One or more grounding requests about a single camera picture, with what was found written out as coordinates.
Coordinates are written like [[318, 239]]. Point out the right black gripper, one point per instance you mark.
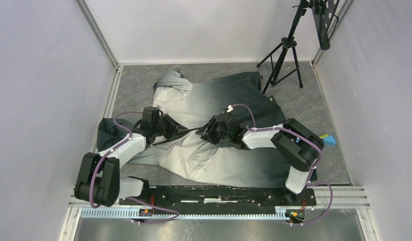
[[207, 131]]

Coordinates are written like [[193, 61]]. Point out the grey black gradient jacket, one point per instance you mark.
[[192, 105]]

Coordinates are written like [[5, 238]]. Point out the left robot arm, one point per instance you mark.
[[99, 182]]

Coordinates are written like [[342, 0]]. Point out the black perforated panel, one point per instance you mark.
[[323, 14]]

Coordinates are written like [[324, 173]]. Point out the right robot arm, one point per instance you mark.
[[302, 148]]

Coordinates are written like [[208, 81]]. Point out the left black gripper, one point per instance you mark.
[[173, 127]]

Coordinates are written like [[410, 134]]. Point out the blue yellow small object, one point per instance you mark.
[[329, 139]]

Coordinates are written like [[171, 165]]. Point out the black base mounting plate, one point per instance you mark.
[[162, 195]]

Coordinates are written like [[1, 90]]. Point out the black tripod stand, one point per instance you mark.
[[286, 43]]

